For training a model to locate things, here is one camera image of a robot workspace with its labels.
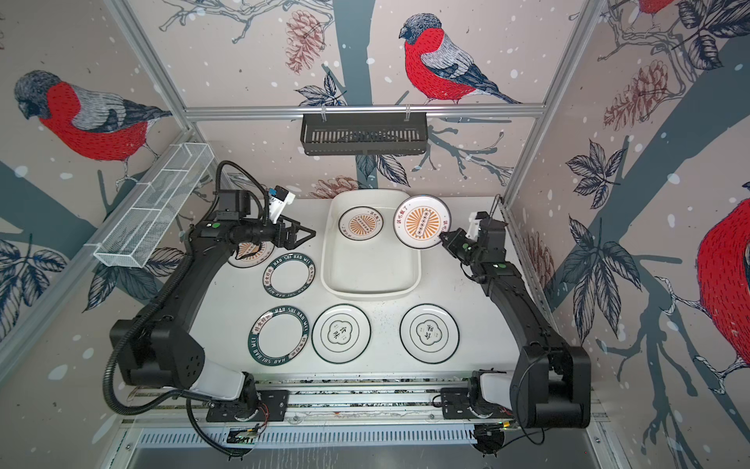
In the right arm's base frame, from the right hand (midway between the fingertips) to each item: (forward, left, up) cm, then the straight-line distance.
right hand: (437, 235), depth 83 cm
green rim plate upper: (-3, +50, -19) cm, 53 cm away
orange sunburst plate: (-15, +46, +11) cm, 50 cm away
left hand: (-4, +37, +7) cm, 38 cm away
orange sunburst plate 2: (+22, +27, -20) cm, 40 cm away
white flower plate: (-22, +28, -20) cm, 41 cm away
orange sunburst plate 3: (+6, +5, 0) cm, 8 cm away
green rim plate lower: (-23, +47, -20) cm, 56 cm away
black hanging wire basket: (+42, +27, +7) cm, 50 cm away
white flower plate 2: (-20, +2, -21) cm, 30 cm away
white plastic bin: (+2, +19, -22) cm, 29 cm away
